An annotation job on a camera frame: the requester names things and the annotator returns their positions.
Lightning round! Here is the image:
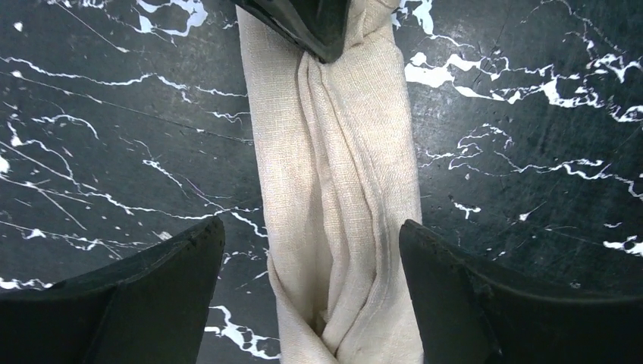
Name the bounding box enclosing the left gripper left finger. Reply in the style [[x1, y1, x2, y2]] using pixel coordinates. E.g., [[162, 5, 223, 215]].
[[1, 217, 225, 363]]

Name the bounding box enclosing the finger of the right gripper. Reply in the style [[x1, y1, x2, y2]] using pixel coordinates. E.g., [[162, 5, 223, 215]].
[[234, 0, 351, 64]]

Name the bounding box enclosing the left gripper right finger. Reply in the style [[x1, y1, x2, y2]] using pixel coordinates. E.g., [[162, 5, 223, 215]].
[[399, 220, 642, 363]]

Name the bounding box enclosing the beige cloth napkin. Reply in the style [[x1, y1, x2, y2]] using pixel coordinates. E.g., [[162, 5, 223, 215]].
[[237, 1, 423, 363]]

